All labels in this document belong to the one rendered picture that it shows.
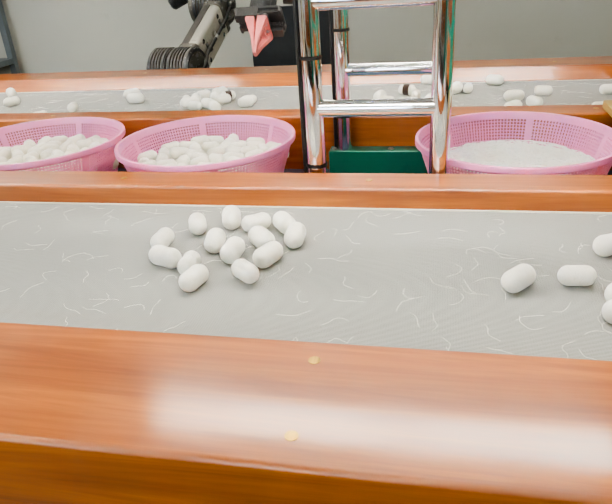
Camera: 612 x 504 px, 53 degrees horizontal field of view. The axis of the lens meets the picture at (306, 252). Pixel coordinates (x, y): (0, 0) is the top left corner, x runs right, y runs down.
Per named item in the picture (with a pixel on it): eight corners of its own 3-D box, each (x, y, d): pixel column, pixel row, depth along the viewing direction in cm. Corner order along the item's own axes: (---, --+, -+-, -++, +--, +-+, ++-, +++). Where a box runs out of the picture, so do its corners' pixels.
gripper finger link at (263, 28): (261, 42, 125) (267, 7, 129) (228, 44, 127) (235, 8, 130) (269, 64, 131) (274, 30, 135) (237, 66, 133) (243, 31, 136)
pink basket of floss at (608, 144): (376, 197, 91) (375, 134, 87) (504, 159, 103) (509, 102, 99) (517, 263, 71) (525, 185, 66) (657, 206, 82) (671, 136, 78)
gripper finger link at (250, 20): (273, 42, 125) (278, 6, 128) (239, 43, 126) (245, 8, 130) (280, 64, 131) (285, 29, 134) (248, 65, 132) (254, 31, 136)
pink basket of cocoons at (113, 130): (29, 167, 116) (15, 117, 111) (160, 168, 110) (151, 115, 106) (-75, 225, 92) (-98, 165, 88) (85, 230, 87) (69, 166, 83)
